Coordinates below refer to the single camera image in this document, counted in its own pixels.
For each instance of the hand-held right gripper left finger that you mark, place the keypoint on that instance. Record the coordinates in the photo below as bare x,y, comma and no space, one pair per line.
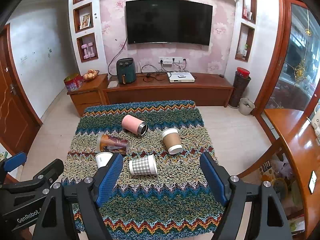
110,180

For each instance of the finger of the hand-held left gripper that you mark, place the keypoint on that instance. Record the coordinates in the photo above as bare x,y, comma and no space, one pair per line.
51,170
16,160

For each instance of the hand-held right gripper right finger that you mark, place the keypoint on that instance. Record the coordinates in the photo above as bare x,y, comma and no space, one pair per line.
212,177

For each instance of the plain white cup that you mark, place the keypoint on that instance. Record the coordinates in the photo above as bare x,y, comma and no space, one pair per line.
102,158

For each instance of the grey checkered paper cup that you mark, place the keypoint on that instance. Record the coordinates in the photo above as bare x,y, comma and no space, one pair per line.
142,166

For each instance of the printed clear plastic cup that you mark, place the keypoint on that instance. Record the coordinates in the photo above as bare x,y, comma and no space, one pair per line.
113,143

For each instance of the brown sleeved paper cup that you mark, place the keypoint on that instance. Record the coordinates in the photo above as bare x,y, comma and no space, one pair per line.
171,141

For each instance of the pink steel tumbler cup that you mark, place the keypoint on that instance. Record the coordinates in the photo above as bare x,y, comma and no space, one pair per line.
131,123

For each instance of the brown wooden door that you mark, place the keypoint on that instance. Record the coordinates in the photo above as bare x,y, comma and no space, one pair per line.
12,110

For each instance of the multicoloured knitted table cloth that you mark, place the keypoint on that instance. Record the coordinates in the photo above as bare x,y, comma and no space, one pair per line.
162,192

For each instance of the white waste bin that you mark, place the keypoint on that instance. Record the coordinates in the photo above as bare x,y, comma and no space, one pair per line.
246,107

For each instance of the wooden drawer cabinet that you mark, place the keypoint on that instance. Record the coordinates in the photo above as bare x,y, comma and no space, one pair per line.
87,97

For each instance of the pink printed tin box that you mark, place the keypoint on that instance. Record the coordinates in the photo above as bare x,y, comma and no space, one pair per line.
72,83

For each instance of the tall dark wicker basket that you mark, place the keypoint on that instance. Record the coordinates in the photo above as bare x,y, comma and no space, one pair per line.
238,90

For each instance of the glossy wooden counter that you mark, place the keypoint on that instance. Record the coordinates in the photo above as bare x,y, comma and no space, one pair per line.
300,150

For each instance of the sheet of paper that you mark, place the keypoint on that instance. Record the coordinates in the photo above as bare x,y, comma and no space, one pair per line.
112,84

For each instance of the long wooden television cabinet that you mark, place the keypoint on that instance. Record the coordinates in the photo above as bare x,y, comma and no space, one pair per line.
162,92

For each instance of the bowl of fruit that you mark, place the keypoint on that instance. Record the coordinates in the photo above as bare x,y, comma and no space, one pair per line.
90,75

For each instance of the white set-top box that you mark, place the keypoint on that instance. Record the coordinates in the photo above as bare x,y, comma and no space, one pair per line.
181,79

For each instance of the dark green air fryer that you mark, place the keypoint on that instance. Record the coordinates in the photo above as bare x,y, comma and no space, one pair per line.
126,73

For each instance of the red lidded container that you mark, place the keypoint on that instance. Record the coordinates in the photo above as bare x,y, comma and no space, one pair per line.
243,72

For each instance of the white desk telephone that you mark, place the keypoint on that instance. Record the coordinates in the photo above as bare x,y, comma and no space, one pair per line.
315,126

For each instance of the pink dumbbell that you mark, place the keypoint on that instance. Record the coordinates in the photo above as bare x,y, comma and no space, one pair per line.
92,50
84,51

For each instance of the small white bottle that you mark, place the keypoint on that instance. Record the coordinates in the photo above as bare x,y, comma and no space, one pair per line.
244,51

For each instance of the wooden framed glass door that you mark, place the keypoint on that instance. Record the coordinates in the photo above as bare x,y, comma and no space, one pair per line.
272,55

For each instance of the framed picture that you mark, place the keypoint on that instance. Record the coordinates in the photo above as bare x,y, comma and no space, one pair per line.
85,21

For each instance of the gold hanging ornament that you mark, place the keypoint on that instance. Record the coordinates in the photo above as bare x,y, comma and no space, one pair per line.
308,31

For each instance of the white wall socket strip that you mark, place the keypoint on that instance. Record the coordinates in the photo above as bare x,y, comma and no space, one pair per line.
171,60

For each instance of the black wall television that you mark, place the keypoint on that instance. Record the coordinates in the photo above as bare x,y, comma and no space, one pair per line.
168,22

